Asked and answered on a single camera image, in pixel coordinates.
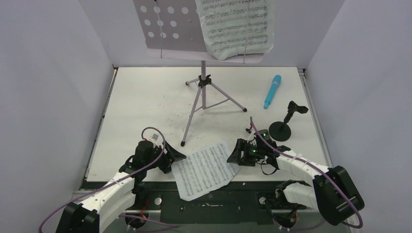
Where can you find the sheet music page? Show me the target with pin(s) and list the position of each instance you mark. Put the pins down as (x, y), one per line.
(203, 171)
(237, 27)

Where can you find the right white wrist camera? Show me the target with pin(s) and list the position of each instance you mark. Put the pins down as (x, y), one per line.
(251, 133)

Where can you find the aluminium rail frame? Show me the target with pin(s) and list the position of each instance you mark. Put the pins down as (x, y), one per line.
(295, 220)

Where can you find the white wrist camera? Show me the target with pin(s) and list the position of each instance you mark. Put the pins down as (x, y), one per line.
(251, 133)
(155, 139)

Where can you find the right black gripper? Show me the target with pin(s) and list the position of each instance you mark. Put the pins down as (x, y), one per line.
(243, 152)

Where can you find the blue toy microphone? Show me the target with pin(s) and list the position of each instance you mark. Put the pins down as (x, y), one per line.
(272, 90)

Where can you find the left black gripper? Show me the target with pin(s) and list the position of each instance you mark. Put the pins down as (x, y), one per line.
(171, 156)

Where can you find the black microphone desk stand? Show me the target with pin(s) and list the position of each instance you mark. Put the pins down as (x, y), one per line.
(280, 130)

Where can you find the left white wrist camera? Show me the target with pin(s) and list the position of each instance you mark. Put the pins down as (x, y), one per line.
(155, 139)

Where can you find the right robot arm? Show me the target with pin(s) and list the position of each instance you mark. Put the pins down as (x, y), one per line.
(329, 190)

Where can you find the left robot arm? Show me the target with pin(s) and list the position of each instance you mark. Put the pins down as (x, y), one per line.
(124, 190)

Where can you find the lilac perforated music stand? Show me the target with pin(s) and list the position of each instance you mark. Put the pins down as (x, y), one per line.
(172, 30)

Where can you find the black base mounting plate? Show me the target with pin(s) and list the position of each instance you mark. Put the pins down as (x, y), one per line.
(234, 203)

